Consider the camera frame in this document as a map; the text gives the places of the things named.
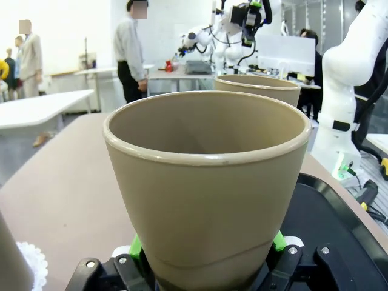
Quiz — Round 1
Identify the black right arm cable sleeve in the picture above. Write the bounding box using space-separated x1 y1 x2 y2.
350 60 388 160

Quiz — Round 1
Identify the white computer monitor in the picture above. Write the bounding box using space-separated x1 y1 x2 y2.
256 33 316 77

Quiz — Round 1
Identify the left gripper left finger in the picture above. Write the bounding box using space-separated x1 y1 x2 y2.
68 235 157 291

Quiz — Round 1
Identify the tall brown cup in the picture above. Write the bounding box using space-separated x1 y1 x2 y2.
102 90 312 291
213 74 302 107

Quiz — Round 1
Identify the seated person in black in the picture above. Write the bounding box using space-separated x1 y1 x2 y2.
298 28 324 122

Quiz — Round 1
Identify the white doily coaster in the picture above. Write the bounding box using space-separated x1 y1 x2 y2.
15 241 49 289

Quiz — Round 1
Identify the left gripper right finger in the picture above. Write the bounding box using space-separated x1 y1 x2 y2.
257 230 369 291

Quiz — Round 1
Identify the long white background table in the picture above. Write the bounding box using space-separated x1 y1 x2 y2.
48 64 155 115

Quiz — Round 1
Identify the man in grey shirt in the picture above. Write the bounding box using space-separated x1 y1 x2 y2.
113 0 150 106

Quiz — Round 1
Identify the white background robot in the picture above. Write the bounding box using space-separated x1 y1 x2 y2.
178 24 219 63
211 0 283 76

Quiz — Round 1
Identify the grey background table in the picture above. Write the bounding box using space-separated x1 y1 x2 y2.
147 64 219 95

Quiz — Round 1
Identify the man in beige jacket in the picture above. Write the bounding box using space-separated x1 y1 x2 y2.
14 19 45 98

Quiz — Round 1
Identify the grey box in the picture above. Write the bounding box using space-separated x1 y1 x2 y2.
185 60 212 75

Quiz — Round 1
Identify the black and yellow tool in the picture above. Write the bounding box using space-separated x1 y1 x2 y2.
356 178 380 210

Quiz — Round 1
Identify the large white table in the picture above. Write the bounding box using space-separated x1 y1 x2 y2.
0 89 95 136

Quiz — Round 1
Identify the black plastic tray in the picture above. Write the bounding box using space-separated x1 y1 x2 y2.
281 172 388 291

